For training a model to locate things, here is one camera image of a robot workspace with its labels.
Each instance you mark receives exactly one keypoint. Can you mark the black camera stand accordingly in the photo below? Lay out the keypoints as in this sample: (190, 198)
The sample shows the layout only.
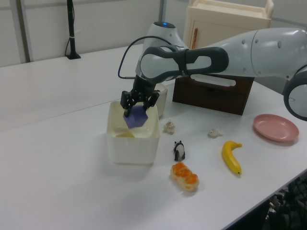
(71, 28)

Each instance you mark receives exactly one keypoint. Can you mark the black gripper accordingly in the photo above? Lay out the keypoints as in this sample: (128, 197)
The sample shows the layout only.
(144, 86)

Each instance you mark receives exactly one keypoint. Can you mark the black white panda figurine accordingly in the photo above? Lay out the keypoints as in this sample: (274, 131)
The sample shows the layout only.
(180, 151)

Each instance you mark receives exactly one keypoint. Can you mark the cream toy cabinet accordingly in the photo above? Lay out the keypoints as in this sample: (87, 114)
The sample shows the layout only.
(227, 21)

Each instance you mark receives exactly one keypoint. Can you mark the yellow toy banana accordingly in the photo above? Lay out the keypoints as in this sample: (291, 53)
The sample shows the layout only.
(230, 158)

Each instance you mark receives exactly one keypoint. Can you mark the cream plastic box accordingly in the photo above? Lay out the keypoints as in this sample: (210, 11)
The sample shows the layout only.
(132, 148)

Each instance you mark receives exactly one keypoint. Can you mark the white lidded bin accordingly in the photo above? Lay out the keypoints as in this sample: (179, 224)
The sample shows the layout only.
(162, 103)

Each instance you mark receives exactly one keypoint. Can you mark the purple foam cube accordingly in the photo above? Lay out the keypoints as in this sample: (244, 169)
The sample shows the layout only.
(136, 118)

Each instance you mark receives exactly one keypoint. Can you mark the crumpled paper ball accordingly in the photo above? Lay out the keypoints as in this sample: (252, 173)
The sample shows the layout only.
(215, 132)
(170, 127)

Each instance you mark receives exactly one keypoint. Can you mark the toy bread loaf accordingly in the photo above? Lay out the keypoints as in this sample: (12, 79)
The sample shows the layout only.
(184, 177)

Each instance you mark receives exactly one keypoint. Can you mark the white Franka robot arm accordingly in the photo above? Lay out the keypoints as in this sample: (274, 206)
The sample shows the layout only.
(263, 52)

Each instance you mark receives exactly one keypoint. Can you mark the black mesh chair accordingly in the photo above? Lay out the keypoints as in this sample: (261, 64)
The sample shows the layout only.
(295, 198)

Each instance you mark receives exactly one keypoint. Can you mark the pink plate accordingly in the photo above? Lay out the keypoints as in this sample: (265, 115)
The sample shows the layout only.
(275, 128)

